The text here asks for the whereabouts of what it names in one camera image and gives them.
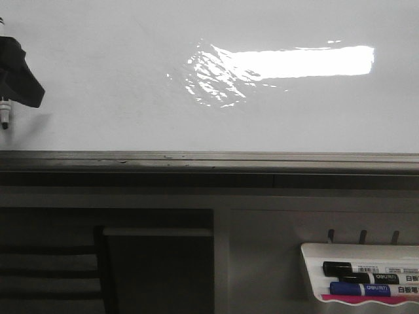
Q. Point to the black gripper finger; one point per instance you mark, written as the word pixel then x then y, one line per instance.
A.
pixel 17 81

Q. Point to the white black whiteboard marker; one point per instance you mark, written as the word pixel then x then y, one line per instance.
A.
pixel 5 109

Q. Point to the white whiteboard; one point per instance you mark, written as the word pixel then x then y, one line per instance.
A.
pixel 258 76

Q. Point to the upper black whiteboard marker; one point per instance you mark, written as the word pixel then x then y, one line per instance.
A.
pixel 334 269

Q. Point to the blue whiteboard marker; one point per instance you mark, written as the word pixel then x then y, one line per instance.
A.
pixel 382 290

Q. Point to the lower black whiteboard marker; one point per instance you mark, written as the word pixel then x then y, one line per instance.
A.
pixel 380 278

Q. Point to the dark chair backrest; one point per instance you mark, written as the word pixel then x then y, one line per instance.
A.
pixel 59 273

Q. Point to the grey aluminium marker ledge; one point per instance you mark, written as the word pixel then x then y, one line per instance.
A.
pixel 208 162

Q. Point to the white plastic marker tray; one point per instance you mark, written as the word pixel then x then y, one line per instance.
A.
pixel 317 284

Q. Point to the pink strip in tray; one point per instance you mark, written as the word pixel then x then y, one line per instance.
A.
pixel 360 299

